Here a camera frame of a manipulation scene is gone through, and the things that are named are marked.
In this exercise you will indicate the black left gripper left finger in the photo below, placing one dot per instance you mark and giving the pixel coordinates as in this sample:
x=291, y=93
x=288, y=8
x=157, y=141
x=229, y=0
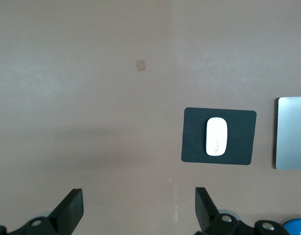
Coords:
x=67, y=215

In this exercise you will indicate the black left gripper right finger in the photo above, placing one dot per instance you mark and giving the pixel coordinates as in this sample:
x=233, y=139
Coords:
x=209, y=215

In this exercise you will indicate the white computer mouse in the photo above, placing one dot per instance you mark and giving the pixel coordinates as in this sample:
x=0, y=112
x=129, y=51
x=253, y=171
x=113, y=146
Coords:
x=216, y=137

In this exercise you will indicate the black mouse pad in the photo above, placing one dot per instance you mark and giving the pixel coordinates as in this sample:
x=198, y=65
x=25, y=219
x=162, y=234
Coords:
x=192, y=137

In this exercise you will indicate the blue desk lamp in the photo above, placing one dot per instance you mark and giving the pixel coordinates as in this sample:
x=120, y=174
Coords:
x=296, y=227

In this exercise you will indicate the silver closed laptop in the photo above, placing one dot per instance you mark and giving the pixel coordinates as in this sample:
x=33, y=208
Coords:
x=292, y=133

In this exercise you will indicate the small brown tape patch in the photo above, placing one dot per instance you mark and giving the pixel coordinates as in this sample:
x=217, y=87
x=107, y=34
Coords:
x=141, y=65

